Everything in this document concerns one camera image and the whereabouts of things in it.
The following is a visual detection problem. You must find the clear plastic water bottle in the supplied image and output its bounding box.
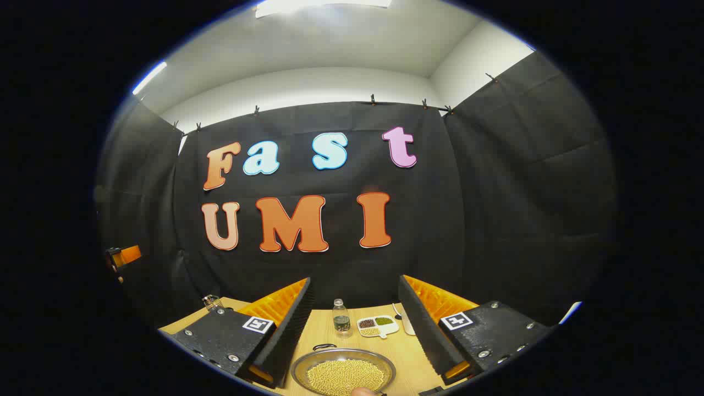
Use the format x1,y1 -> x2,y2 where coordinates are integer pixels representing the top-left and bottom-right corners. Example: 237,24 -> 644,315
332,299 -> 351,337

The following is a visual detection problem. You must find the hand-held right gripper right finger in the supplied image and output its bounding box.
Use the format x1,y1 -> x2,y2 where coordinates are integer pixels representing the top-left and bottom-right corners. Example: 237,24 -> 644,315
397,274 -> 555,387

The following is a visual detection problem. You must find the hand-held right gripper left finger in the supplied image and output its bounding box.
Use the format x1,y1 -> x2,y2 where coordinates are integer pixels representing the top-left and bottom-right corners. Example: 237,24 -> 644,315
158,277 -> 316,389

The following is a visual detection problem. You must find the white divided bean dish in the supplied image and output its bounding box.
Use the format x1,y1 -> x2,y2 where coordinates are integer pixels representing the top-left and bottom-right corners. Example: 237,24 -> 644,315
356,315 -> 400,338

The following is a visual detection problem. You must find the ceiling light panel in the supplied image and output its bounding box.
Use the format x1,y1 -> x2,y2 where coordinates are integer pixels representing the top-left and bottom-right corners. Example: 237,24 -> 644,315
255,0 -> 392,18
132,60 -> 168,95

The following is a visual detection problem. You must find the pile of soybeans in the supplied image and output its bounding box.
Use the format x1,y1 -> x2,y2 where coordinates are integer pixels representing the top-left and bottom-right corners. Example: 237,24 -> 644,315
306,359 -> 384,396

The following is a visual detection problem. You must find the stainless steel pot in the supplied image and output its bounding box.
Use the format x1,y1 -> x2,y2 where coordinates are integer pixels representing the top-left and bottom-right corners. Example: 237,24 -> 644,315
290,344 -> 397,396

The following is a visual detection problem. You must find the black backdrop cloth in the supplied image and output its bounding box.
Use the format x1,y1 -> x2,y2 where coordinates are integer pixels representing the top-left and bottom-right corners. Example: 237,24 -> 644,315
93,51 -> 619,331

